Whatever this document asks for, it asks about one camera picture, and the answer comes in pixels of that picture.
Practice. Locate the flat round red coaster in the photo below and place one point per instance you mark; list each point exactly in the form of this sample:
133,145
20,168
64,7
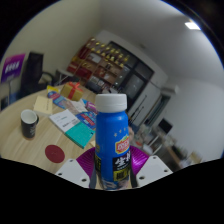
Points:
54,153

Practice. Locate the blue white-capped drink bottle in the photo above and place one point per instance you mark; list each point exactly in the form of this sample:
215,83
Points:
111,140

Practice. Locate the rectangular ceiling light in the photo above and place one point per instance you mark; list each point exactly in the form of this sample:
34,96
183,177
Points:
193,25

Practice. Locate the thin yellow book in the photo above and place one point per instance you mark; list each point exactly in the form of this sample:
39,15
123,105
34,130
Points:
53,89

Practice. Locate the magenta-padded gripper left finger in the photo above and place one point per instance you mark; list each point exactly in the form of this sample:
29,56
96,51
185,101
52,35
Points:
71,171

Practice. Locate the beige notebook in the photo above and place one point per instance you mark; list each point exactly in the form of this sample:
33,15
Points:
43,105

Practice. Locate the small white side table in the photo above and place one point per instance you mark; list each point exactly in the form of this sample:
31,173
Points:
65,74

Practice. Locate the white air conditioner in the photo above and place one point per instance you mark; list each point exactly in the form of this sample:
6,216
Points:
170,89

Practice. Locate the purple sign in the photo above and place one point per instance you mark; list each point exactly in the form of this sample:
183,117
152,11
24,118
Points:
12,67

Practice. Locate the pink packet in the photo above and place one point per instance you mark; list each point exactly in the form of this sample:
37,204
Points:
90,106

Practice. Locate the black office chair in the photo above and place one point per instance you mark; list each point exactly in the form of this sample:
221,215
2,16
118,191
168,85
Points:
33,71

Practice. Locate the black mug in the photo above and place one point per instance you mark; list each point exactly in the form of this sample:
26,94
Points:
29,128

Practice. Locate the blue magazine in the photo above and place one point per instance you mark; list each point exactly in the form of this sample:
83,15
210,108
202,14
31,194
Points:
65,101
87,119

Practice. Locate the wooden trophy shelf unit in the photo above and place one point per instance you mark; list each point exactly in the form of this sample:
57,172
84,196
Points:
96,65

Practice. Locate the yellow red-ribboned gift box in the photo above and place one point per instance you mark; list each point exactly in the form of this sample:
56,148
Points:
71,91

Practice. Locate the black computer monitor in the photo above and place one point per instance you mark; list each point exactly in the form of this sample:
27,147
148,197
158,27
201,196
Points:
165,125

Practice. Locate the dark glass door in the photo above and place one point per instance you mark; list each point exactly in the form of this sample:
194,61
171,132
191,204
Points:
135,75

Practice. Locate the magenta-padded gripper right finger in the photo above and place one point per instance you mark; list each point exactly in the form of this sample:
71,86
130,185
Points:
153,170

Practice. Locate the teal book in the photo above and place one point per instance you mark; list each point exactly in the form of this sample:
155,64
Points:
80,135

